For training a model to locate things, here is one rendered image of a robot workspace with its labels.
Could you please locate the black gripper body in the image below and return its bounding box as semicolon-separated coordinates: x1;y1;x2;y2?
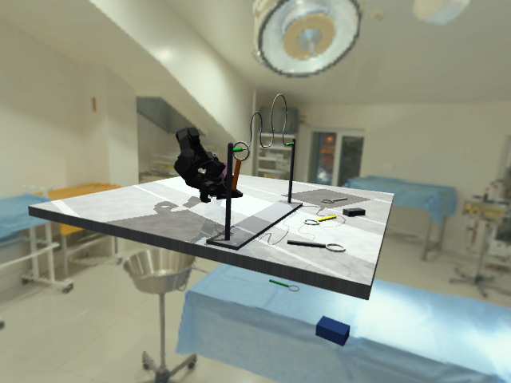
196;175;222;203

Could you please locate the orange handle with metal loop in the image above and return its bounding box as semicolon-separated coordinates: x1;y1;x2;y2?
232;141;250;190

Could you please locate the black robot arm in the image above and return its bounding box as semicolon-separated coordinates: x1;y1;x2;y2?
174;127;226;189

